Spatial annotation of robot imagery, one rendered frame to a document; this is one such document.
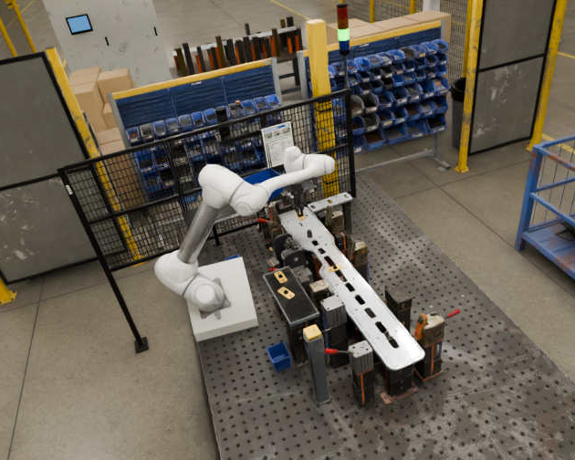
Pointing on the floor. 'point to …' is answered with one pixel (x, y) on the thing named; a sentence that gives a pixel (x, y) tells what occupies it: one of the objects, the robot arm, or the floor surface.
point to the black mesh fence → (197, 186)
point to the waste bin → (457, 109)
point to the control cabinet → (111, 36)
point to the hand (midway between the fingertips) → (299, 210)
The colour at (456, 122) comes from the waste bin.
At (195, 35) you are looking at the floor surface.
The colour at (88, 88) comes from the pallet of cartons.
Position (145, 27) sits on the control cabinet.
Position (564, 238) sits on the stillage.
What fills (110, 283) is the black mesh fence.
